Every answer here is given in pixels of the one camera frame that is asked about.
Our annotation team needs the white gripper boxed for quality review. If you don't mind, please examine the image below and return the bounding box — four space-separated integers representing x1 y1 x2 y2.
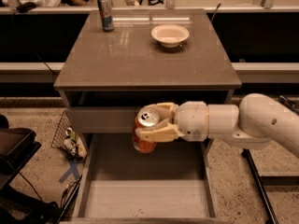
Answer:
135 102 208 143

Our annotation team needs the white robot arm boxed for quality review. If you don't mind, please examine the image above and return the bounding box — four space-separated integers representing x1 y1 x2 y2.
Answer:
134 93 299 157

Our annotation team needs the orange soda can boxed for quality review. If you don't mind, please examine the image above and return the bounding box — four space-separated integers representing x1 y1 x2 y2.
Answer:
132 107 161 154

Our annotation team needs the black metal pole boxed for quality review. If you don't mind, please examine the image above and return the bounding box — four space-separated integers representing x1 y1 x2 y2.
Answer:
241 149 278 224

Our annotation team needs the wire mesh basket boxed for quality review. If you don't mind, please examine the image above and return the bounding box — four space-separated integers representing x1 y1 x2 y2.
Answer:
51 112 80 160

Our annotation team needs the small can on floor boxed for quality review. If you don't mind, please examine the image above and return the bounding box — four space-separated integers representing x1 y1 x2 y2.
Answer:
278 95 297 108

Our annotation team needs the tall blue energy drink can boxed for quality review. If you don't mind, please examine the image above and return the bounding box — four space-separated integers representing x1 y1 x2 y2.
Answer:
97 0 114 32

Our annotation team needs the closed top drawer with handle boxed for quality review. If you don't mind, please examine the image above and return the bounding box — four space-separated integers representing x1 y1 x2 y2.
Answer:
65 106 139 133

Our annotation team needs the blue tape cross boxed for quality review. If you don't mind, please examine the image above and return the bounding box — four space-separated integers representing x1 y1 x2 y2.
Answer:
59 160 81 183

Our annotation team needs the open grey middle drawer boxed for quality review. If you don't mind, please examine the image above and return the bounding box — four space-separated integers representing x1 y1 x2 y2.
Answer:
70 133 218 223

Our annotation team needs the grey drawer cabinet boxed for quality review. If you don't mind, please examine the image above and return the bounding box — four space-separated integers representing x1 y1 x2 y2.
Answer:
53 8 243 142

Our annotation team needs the white paper bowl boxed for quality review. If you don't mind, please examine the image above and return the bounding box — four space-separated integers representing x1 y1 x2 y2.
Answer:
150 24 190 48

